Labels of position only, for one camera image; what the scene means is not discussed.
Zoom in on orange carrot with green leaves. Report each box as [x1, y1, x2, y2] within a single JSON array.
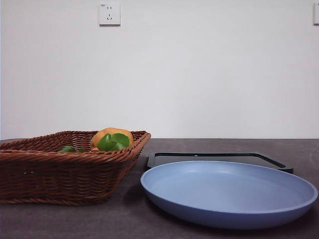
[[77, 133, 131, 152]]

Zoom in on blue round plate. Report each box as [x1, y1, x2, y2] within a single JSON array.
[[140, 160, 319, 223]]

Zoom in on yellow-brown potato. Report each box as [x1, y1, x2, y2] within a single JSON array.
[[90, 127, 134, 151]]

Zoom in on black rectangular tray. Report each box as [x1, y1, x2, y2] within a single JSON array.
[[146, 152, 294, 174]]

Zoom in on brown wicker basket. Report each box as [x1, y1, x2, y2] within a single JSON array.
[[0, 130, 152, 207]]

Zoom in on white wall socket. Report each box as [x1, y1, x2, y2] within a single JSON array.
[[99, 2, 121, 27]]

